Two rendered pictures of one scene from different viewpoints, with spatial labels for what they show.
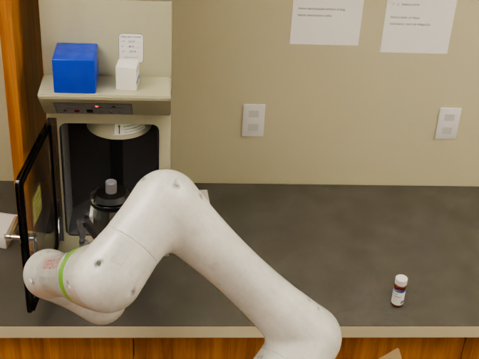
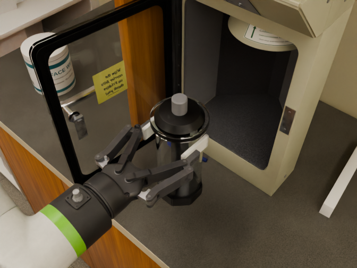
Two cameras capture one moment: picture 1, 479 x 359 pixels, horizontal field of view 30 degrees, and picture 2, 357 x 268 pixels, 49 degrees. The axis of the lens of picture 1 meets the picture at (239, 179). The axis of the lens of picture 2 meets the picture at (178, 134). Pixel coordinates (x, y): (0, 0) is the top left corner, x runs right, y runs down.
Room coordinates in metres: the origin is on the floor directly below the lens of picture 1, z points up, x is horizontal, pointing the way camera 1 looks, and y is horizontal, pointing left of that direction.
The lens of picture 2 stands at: (1.53, -0.04, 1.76)
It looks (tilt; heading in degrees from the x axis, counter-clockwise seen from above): 48 degrees down; 46
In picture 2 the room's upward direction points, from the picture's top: straight up
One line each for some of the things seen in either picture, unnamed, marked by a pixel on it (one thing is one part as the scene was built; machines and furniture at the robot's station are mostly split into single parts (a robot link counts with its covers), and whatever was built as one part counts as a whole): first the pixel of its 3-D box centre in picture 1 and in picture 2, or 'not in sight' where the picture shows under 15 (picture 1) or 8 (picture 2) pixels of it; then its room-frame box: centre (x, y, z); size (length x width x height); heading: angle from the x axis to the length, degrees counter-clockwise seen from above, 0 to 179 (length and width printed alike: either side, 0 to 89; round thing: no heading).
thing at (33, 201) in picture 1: (38, 216); (118, 96); (1.86, 0.50, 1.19); 0.30 x 0.01 x 0.40; 178
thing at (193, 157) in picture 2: not in sight; (193, 164); (1.83, 0.25, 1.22); 0.05 x 0.03 x 0.01; 4
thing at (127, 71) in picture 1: (127, 74); not in sight; (1.99, 0.29, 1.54); 0.05 x 0.05 x 0.06; 89
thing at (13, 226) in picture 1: (18, 229); not in sight; (1.79, 0.53, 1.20); 0.10 x 0.05 x 0.03; 178
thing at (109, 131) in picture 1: (119, 115); (273, 14); (2.15, 0.34, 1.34); 0.18 x 0.18 x 0.05
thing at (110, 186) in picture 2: not in sight; (116, 185); (1.71, 0.30, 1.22); 0.09 x 0.08 x 0.07; 5
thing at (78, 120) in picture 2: (33, 244); (79, 126); (1.75, 0.49, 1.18); 0.02 x 0.02 x 0.06; 88
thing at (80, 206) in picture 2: not in sight; (81, 213); (1.63, 0.30, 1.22); 0.09 x 0.06 x 0.12; 95
